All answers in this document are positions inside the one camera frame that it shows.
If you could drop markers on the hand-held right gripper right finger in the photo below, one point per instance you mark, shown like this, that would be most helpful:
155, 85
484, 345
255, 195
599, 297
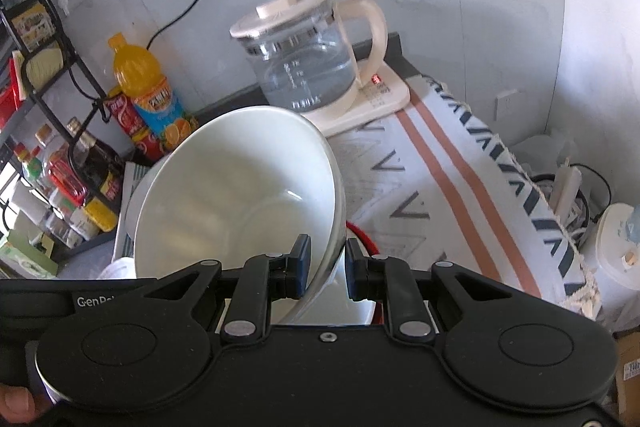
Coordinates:
353, 269

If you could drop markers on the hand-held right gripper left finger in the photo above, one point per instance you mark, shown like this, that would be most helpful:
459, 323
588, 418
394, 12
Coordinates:
302, 267

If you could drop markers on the red rimmed bowl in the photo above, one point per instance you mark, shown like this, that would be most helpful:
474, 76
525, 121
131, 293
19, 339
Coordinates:
364, 241

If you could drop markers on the white ceramic bowl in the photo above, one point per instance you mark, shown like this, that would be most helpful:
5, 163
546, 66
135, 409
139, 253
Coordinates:
240, 197

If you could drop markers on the person's left hand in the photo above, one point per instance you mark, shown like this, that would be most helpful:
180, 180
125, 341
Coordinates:
15, 404

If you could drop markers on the green cardboard box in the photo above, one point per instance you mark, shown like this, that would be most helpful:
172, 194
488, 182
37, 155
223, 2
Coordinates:
22, 257

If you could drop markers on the white cap supplement jar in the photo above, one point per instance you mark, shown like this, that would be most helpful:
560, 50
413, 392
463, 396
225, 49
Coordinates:
82, 222

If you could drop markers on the patterned white table cloth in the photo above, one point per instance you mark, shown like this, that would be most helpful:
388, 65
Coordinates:
450, 187

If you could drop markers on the white plate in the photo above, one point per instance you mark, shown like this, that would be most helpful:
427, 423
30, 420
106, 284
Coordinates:
137, 212

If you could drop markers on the green label seasoning bottle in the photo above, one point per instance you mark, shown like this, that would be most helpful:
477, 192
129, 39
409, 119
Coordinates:
31, 167

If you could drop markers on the dark soy sauce bottle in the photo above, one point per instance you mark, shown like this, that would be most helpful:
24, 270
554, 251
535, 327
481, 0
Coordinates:
97, 167

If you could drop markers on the white kettle base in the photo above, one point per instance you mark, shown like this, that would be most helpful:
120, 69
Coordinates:
372, 99

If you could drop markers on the red drink can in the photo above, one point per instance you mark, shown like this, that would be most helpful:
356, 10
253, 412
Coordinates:
122, 112
147, 146

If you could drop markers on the black metal rack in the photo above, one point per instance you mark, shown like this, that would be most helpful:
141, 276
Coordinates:
47, 107

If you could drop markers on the glass electric kettle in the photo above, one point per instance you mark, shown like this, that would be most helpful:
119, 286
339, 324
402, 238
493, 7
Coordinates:
305, 57

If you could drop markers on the white plastic bag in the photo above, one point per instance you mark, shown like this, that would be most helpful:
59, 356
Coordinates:
542, 152

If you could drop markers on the white power strip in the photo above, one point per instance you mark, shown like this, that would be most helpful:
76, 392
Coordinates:
565, 192

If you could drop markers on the orange juice bottle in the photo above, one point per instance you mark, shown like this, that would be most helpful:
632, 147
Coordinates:
150, 92

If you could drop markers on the yellow noodle packet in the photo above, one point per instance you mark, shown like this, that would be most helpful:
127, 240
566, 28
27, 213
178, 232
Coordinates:
45, 63

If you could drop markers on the printed food packet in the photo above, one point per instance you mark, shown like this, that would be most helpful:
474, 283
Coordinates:
31, 26

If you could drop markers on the brown cardboard box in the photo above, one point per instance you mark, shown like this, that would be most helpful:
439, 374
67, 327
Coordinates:
627, 372

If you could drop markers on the white wall socket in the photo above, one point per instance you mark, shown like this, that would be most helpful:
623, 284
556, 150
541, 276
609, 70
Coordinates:
506, 105

